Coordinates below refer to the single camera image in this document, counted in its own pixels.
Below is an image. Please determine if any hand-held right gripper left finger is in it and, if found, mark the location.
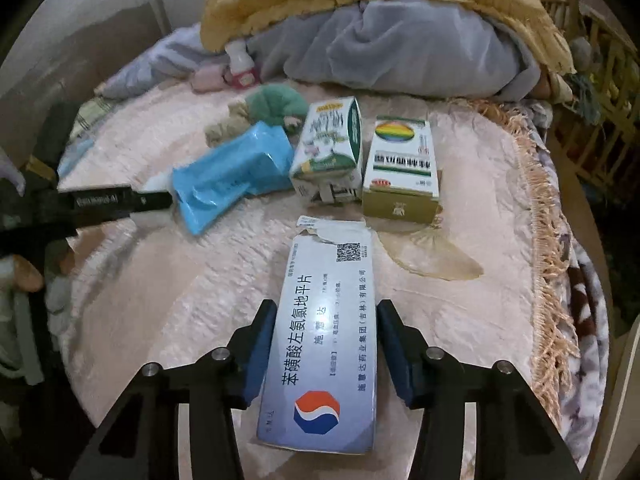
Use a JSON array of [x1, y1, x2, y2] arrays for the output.
[[82, 299, 278, 480]]

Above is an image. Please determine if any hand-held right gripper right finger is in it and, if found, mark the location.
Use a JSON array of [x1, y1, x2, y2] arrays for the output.
[[376, 300, 583, 480]]

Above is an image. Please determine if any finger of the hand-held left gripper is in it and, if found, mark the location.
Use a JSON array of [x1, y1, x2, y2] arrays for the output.
[[57, 184, 173, 223]]

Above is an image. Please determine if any white blue medicine box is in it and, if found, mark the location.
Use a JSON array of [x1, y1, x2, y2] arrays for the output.
[[256, 215, 378, 456]]

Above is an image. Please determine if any blue plastic packet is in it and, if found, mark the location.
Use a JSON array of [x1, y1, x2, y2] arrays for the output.
[[171, 121, 296, 236]]

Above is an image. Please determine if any person's left hand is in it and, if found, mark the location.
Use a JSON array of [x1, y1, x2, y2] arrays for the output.
[[7, 252, 76, 293]]

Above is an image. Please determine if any green plaid cloth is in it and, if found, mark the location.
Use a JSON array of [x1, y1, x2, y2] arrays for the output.
[[70, 97, 113, 143]]

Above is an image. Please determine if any crumpled beige paper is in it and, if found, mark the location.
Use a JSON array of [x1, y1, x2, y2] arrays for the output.
[[204, 102, 261, 148]]

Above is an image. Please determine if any white pill bottle pink label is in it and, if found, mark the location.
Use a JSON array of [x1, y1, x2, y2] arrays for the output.
[[223, 42, 261, 87]]

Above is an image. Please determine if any rainbow print medicine box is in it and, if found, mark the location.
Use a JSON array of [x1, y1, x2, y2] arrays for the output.
[[361, 115, 445, 225]]

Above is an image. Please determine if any brown white patterned blanket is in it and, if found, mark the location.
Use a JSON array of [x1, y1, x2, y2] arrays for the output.
[[465, 95, 616, 466]]

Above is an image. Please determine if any green white carton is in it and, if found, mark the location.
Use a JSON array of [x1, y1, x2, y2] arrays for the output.
[[289, 96, 364, 206]]

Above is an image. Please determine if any grey blue blanket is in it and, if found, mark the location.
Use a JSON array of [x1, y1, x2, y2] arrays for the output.
[[95, 0, 543, 103]]

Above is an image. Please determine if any wooden crib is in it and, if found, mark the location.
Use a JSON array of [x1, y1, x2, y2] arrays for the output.
[[537, 0, 640, 196]]

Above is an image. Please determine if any wooden bed frame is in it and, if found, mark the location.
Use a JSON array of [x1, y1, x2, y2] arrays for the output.
[[547, 125, 640, 480]]

